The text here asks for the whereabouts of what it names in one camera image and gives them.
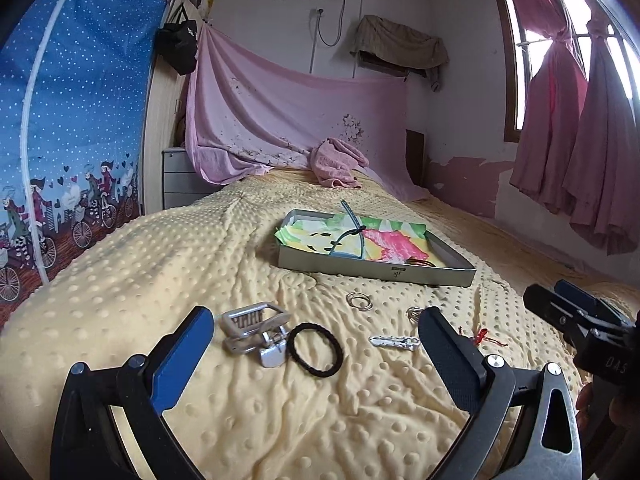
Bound person's right hand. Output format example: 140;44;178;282
574;381;640;436

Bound black hair tie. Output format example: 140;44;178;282
285;322;345;380

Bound pink hanging bedsheet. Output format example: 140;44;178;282
186;26;428;202

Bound air conditioner power cable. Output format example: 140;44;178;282
308;0;347;75

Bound blue cartoon fabric wardrobe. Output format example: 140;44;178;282
1;0;169;318

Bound silver hoop earrings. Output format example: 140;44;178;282
406;307;423;325

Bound wooden wardrobe panel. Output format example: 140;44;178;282
139;0;206;216

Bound grey drawer cabinet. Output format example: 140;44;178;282
163;148;221;209

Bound small silver ring pair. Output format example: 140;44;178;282
345;290;376;312

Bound black hanging bag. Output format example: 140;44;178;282
154;20;198;76

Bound colourful floral paper liner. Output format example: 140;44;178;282
276;212;447;268

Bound silver hair barrette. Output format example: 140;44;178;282
369;336;421;351

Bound grey metal tray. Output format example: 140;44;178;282
274;202;475;287

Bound yellow dotted bed blanket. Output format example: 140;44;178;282
0;167;640;480

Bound brown cloth on shelf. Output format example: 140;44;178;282
349;14;449;92

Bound pink window curtain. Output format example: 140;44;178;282
511;0;639;255

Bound wooden window frame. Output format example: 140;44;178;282
496;0;520;143

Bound teal watch strap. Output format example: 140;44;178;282
326;199;369;261

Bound pink crumpled towel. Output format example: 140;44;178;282
309;138;369;188

